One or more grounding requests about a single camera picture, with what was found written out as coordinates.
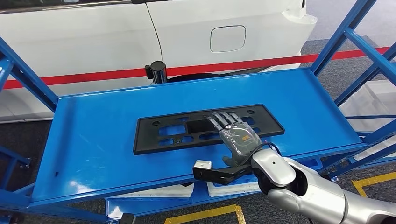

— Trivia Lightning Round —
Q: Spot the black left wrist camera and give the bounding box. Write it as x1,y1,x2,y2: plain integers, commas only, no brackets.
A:
119,213,136,224

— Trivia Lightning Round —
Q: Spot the white car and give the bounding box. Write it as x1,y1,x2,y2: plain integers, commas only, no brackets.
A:
0,0,318,123

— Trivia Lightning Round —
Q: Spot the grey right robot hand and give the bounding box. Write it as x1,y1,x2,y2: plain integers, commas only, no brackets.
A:
206,112,263,168

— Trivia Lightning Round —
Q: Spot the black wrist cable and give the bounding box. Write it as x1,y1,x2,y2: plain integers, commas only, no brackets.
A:
244,141,283,164

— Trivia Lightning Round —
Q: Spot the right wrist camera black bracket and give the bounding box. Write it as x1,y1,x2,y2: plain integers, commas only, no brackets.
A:
192,159,253,186

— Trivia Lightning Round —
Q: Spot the blue metal shelf rack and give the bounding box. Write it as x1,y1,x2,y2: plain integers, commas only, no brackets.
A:
0,0,396,224

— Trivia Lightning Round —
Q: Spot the black plastic plate part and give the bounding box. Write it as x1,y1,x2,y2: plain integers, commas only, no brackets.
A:
133,104,285,156

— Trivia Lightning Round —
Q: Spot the black stanchion post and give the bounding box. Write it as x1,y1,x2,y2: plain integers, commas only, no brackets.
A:
144,60,168,84

